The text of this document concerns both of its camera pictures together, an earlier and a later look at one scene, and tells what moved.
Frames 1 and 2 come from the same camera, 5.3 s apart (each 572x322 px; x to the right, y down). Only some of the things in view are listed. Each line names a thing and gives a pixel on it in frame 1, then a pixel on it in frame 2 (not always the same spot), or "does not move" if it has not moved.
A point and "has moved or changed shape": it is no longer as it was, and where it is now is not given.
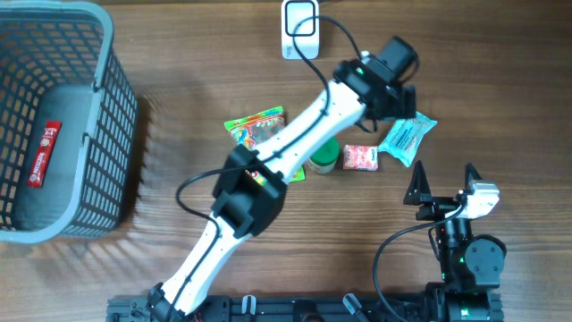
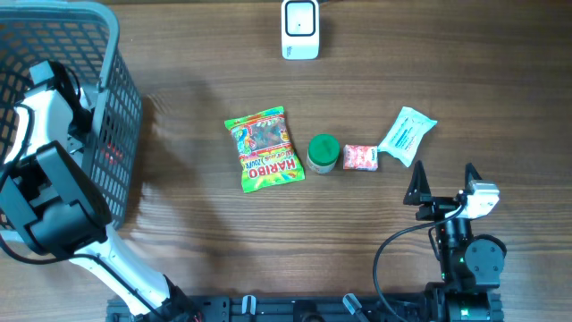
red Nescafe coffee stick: [46, 145] has moved or changed shape
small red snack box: [360, 157] does not move
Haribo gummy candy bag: [253, 130] does not move
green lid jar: [323, 160] does not move
